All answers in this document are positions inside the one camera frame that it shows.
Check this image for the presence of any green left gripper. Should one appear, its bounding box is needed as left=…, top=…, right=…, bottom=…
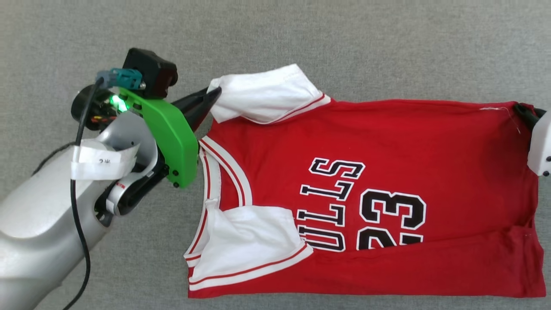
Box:
left=71, top=84, right=222, bottom=189

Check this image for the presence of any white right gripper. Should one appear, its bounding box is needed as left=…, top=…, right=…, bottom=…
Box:
left=514, top=102, right=551, bottom=177

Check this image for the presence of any red and white basketball jersey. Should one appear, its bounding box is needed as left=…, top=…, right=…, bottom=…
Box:
left=184, top=64, right=546, bottom=299

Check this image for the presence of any black left arm cable teal plug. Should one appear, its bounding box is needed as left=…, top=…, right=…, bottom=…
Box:
left=32, top=68, right=143, bottom=310

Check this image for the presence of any white paper cable label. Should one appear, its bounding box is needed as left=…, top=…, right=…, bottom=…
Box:
left=70, top=139, right=141, bottom=181

